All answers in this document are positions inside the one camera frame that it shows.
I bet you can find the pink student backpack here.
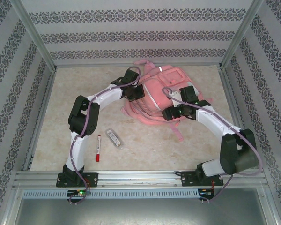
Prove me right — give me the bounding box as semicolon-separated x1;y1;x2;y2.
120;60;213;141

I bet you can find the clear plastic refill box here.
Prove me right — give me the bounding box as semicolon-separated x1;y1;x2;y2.
105;128;124;150

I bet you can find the red white marker pen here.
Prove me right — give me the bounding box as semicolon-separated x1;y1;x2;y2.
95;135;102;162

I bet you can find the right controller board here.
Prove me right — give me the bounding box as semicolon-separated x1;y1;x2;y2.
198;188;215;200

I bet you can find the controller board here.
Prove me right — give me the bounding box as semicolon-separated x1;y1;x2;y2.
198;188;215;200
67;189;91;200

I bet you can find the grey metal panel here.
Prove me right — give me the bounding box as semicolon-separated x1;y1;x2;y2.
14;198;272;225

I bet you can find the left controller board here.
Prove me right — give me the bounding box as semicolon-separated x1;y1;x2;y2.
67;189;91;200

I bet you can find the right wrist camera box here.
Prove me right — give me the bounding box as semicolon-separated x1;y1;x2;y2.
168;90;183;101

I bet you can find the aluminium rear frame beam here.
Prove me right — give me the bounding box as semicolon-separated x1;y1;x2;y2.
53;62;223;69

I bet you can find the aluminium side frame beam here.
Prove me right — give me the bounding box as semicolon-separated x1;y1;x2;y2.
23;69;58;171
218;65;258;169

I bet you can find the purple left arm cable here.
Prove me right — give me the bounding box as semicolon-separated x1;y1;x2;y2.
69;66;141;205

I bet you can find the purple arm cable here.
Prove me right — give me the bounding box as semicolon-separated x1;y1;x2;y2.
69;66;141;205
162;87;263;203

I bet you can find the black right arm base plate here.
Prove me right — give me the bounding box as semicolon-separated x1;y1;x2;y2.
180;171;224;188

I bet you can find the aluminium mounting rail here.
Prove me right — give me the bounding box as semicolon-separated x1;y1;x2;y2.
13;170;269;189

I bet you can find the grey slotted cable duct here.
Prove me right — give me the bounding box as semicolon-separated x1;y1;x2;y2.
22;188;200;199

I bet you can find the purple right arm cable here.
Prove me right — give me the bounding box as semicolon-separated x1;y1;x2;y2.
162;87;263;203

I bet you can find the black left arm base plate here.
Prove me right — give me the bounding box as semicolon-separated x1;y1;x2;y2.
56;172;99;188

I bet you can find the aluminium frame post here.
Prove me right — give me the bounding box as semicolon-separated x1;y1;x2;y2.
221;0;265;70
10;0;58;71

